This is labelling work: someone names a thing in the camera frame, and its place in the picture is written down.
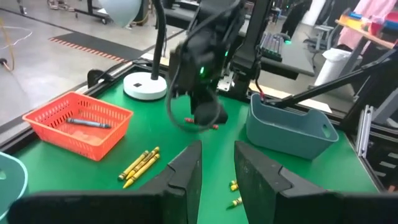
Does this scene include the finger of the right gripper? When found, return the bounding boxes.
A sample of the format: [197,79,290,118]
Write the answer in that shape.
[190,91,206,114]
[194,98,229,126]

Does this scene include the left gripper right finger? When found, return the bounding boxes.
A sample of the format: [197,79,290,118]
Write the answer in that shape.
[234,141,331,224]

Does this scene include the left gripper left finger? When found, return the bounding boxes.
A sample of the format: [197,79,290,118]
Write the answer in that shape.
[139,139,203,224]

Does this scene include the red crayon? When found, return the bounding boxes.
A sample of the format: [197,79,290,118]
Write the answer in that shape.
[183,116,220,130]

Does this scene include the grey-blue crayon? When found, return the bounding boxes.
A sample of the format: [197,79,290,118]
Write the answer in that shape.
[65,117,112,129]

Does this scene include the green crayon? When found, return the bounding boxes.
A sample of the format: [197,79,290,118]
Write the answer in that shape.
[228,196,243,209]

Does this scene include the small blue-grey plastic bin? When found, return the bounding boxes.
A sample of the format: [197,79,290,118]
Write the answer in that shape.
[245,92,340,161]

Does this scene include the white gooseneck desk lamp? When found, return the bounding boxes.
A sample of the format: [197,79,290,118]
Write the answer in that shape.
[98,0,169,101]

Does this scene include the backlit black keyboard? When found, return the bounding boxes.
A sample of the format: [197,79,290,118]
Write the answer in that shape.
[259,30,292,63]

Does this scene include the grey keyboard shelf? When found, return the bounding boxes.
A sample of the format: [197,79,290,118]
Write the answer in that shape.
[245,18,317,80]

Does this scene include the black floor mat orange stripes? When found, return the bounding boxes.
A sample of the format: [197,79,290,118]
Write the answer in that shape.
[49,30,147,63]

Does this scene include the orange mesh basket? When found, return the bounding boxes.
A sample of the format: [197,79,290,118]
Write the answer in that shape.
[22,91,134,162]

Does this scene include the green felt mat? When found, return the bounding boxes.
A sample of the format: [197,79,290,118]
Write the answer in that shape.
[12,70,380,224]

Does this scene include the grey chair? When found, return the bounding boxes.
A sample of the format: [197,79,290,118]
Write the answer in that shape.
[303,24,338,57]

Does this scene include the white bin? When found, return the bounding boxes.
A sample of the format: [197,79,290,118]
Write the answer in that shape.
[313,47,364,94]

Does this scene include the wooden table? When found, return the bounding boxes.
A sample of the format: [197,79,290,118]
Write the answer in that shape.
[335,9,398,50]

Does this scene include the pink cloth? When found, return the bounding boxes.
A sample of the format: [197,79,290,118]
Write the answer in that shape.
[337,0,398,47]

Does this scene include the large teal plastic bin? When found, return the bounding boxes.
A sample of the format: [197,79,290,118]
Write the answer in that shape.
[0,151,29,220]

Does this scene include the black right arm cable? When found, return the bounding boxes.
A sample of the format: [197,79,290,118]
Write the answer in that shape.
[165,60,223,134]

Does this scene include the silver mounting bracket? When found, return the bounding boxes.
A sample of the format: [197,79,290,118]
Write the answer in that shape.
[217,71,234,93]

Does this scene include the silver aluminium rail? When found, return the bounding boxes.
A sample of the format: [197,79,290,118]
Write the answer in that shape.
[355,104,398,194]

